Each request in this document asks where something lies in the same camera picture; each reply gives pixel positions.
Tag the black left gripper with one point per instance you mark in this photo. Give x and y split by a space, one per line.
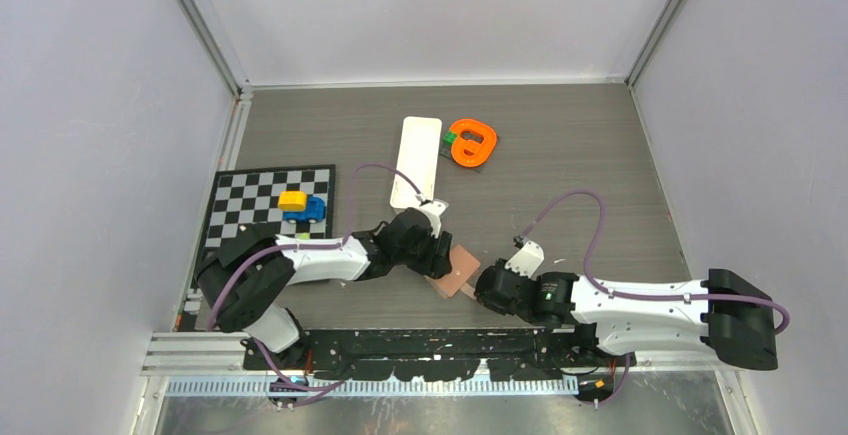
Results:
437 262

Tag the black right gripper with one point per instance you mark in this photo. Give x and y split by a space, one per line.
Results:
506 311

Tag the brown leather card holder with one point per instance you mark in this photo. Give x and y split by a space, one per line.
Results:
464 266

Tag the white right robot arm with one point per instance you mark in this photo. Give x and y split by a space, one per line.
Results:
722 314

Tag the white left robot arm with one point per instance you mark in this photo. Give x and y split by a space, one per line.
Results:
243 279

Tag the white plastic tray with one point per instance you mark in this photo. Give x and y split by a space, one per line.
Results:
417 159

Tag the blue toy car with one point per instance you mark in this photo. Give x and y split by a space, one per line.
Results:
312 210

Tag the green small cube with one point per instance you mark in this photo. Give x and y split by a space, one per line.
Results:
449 138

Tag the yellow toy brick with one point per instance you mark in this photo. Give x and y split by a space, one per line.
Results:
292 201

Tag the black white chessboard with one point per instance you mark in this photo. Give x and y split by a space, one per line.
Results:
249 196

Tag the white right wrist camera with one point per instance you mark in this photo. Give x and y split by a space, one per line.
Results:
528 258

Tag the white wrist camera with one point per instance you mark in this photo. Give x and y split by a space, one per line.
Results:
528 258
433 210

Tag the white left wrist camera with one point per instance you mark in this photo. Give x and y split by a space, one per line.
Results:
433 210

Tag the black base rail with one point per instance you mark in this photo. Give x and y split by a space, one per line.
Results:
512 354

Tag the orange plastic ring toy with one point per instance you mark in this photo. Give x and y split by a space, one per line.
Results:
475 143

